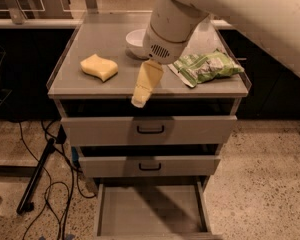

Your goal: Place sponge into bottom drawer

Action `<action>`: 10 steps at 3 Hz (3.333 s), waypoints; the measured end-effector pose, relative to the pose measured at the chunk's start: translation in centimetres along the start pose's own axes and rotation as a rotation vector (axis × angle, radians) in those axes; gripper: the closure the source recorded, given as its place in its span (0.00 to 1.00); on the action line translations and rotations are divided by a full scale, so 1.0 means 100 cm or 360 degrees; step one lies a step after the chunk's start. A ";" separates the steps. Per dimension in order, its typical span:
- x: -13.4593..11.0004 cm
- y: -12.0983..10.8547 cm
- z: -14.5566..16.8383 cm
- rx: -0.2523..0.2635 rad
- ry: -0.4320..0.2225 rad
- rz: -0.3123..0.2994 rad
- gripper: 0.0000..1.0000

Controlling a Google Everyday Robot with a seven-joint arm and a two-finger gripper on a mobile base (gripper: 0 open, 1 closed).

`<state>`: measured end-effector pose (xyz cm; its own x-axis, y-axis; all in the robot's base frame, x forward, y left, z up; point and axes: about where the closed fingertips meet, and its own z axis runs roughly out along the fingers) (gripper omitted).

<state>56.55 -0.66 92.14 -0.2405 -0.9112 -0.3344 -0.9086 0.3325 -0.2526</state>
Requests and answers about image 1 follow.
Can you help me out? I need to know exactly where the white rail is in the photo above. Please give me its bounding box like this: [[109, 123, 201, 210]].
[[0, 19, 82, 29], [211, 20, 234, 30]]

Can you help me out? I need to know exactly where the top grey drawer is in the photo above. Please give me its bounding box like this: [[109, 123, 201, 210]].
[[61, 116, 237, 146]]

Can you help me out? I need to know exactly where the middle grey drawer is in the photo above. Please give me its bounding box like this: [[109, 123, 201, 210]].
[[79, 155, 220, 178]]

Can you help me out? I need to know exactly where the yellow sponge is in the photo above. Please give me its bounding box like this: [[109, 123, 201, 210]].
[[80, 54, 118, 82]]

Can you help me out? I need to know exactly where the white ceramic bowl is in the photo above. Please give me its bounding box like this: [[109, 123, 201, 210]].
[[126, 29, 147, 59]]

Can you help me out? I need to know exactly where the yellow taped gripper finger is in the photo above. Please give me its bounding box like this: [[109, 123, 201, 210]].
[[131, 59, 163, 108]]

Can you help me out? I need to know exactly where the grey drawer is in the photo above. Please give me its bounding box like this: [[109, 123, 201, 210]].
[[79, 155, 220, 178], [93, 181, 223, 240], [61, 116, 237, 146]]

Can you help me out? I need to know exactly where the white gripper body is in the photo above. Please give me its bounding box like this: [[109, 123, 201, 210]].
[[143, 0, 208, 65]]

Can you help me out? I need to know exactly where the black bar on floor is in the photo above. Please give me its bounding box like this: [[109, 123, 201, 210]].
[[16, 138, 55, 215]]

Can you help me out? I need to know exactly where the bottom grey drawer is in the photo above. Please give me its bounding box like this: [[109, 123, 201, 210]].
[[93, 181, 223, 240]]

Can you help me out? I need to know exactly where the green snack bag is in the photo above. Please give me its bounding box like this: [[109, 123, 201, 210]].
[[168, 49, 244, 88]]

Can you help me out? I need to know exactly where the white rail right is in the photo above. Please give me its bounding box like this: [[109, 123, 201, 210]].
[[211, 20, 234, 30]]

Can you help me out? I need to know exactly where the grey drawer cabinet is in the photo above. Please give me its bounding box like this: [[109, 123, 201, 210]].
[[48, 12, 250, 240]]

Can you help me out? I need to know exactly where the white rail left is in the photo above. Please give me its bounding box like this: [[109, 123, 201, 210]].
[[0, 19, 82, 29]]

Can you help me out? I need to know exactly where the black floor cable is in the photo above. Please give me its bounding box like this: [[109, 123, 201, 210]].
[[18, 119, 98, 240]]

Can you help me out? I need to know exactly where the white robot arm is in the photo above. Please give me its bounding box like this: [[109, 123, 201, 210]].
[[131, 0, 300, 108]]

